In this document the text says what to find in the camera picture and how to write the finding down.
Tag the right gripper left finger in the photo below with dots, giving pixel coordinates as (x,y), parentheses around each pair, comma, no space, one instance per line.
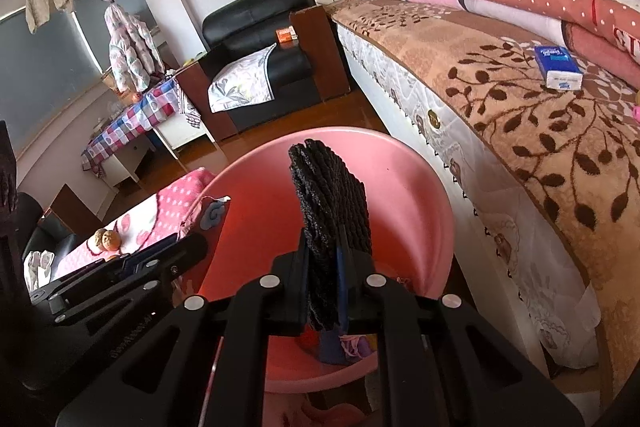
(204,364)

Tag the walnut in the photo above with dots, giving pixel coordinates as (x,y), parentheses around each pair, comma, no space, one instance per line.
(97,239)
(110,241)

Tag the floral cloth on armchair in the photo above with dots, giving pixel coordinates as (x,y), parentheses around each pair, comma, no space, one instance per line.
(244,82)

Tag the bed with brown leaf blanket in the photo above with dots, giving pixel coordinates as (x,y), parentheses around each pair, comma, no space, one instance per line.
(554,175)

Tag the pink polka dot blanket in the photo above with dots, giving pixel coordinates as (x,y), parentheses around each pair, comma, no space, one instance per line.
(172,210)

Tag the left walnut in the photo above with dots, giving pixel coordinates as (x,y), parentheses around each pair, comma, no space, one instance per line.
(97,239)

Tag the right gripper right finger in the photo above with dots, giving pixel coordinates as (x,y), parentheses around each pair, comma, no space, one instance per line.
(442,365)

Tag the red foam fruit net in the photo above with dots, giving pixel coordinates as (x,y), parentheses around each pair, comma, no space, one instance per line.
(309,341)

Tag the hanging floral puffer jacket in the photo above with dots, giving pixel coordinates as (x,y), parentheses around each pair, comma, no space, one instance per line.
(134,57)

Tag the orange box on armrest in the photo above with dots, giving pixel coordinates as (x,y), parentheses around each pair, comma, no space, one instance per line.
(286,34)

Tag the blue tissue pack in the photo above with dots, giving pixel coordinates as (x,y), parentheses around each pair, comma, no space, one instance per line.
(558,68)

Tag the white cloth on armchair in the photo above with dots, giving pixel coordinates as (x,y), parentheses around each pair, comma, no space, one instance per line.
(38,269)

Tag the black armchair by bed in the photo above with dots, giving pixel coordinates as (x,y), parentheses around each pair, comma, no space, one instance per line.
(302,73)

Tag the purple face mask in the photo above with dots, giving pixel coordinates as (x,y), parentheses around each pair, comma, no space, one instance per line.
(345,349)

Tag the plaid covered side table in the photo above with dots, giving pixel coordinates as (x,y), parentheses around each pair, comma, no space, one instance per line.
(164,110)

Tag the window with grey blinds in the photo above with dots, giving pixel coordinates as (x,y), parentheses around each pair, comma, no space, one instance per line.
(43,72)

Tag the black foam fruit net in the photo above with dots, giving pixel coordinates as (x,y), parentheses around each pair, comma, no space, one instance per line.
(336,219)

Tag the right walnut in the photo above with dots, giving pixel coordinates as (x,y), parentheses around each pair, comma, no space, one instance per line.
(110,241)

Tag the black armchair by window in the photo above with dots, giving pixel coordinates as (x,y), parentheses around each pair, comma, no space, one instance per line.
(59,228)

